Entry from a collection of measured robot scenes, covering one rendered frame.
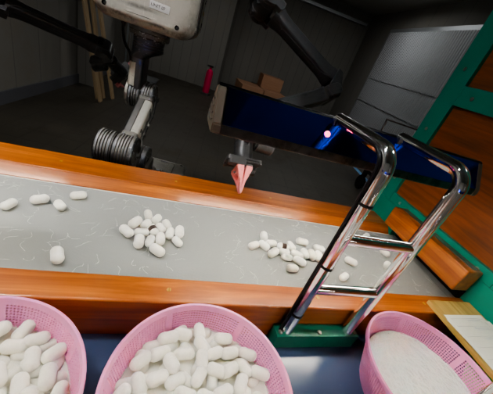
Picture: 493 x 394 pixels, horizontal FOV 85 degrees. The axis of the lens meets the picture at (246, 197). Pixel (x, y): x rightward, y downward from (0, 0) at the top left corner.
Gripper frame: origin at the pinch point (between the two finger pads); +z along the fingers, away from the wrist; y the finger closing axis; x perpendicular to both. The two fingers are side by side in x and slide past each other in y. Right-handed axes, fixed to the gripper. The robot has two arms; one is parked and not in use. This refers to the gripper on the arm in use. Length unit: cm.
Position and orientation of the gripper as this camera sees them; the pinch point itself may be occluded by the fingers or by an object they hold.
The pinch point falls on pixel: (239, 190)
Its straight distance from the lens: 77.3
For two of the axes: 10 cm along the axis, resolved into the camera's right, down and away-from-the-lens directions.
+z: -0.7, 9.4, -3.3
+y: 9.4, 1.7, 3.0
